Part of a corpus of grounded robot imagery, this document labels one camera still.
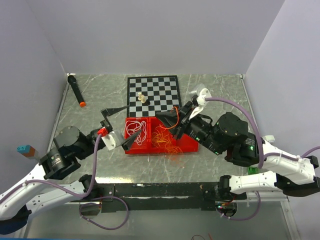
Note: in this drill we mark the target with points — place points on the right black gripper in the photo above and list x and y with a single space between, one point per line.
186 109

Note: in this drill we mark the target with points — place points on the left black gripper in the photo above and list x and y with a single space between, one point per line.
108 112

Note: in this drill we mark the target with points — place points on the red three-compartment bin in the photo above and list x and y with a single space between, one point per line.
155 139

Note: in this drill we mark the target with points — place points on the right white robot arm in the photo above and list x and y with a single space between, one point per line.
294 175

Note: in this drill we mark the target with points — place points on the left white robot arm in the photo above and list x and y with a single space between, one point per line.
38 192

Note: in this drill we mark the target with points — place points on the black chess piece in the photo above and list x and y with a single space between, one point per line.
147 102

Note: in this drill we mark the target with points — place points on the cream chess piece short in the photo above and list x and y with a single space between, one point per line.
143 99

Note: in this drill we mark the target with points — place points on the black white chessboard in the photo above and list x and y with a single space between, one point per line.
163 92

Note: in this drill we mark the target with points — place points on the cream chess piece tall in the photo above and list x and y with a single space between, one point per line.
139 96

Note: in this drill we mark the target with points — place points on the black marker orange cap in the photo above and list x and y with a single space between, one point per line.
75 88

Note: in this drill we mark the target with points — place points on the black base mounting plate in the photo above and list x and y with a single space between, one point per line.
161 196

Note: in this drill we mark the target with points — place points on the blue brown toy block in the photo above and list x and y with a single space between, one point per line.
28 152

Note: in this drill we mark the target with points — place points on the green lego brick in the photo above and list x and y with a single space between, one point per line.
252 170

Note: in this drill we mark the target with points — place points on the white grey stand device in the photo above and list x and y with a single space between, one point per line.
269 138

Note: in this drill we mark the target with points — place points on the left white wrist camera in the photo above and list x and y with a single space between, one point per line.
113 139

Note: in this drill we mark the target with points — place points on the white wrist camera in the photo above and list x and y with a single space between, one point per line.
198 96
113 139

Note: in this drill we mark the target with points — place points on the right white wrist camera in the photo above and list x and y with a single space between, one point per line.
198 96

